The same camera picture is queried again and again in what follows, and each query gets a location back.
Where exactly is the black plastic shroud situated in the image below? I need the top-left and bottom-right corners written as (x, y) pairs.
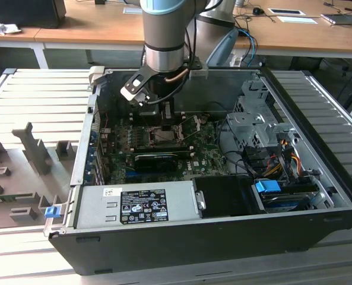
top-left (193, 175), bottom-right (253, 219)

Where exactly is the blue cable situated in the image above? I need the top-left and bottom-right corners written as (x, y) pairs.
top-left (237, 28), bottom-right (258, 68)

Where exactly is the dark flat laptop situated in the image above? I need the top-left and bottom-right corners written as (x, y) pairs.
top-left (321, 13), bottom-right (352, 26)

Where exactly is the hard disk in blue carrier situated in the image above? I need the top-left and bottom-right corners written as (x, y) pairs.
top-left (252, 179), bottom-right (319, 214)

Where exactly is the crumpled white paper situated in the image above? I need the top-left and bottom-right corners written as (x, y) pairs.
top-left (0, 16), bottom-right (22, 36)

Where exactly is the silver power supply unit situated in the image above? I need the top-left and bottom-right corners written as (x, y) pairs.
top-left (74, 180), bottom-right (199, 229)

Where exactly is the coloured power wire bundle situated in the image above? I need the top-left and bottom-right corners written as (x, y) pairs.
top-left (264, 139), bottom-right (301, 179)

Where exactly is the blue expansion slot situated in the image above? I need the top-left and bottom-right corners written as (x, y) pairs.
top-left (124, 168), bottom-right (144, 179)

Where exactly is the beige plastic case latch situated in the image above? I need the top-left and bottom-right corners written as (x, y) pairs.
top-left (88, 66), bottom-right (106, 87)

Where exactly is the green motherboard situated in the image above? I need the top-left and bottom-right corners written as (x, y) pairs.
top-left (100, 117), bottom-right (233, 185)

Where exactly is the silver metal drive cage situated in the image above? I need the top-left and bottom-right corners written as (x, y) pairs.
top-left (226, 78), bottom-right (301, 155)

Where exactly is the metal socket cover frame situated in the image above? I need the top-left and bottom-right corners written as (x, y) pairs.
top-left (177, 115), bottom-right (201, 142)

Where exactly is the black box on desk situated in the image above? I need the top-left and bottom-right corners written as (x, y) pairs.
top-left (0, 0), bottom-right (66, 30)

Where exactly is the black graphics card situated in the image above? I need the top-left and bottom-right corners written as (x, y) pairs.
top-left (133, 153), bottom-right (178, 172)

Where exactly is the grey parts rack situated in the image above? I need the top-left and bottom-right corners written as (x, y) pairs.
top-left (0, 121), bottom-right (78, 231)

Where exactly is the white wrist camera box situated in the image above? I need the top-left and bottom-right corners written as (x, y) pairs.
top-left (120, 74), bottom-right (152, 105)

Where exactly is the small wooden desk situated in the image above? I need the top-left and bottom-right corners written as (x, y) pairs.
top-left (0, 26), bottom-right (49, 69)

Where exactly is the black PC case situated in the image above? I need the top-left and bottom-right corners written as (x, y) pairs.
top-left (43, 66), bottom-right (352, 277)

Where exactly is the long wooden desk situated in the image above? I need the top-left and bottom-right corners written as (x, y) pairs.
top-left (33, 0), bottom-right (352, 71)

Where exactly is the black RAM slot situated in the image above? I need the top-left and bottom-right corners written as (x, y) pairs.
top-left (129, 116), bottom-right (185, 125)
top-left (133, 150), bottom-right (195, 159)
top-left (135, 144), bottom-right (194, 151)

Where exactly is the white flat sheet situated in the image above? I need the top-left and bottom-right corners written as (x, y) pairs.
top-left (277, 15), bottom-right (318, 24)

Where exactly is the CPU socket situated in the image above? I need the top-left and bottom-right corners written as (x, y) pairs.
top-left (145, 126), bottom-right (185, 147)

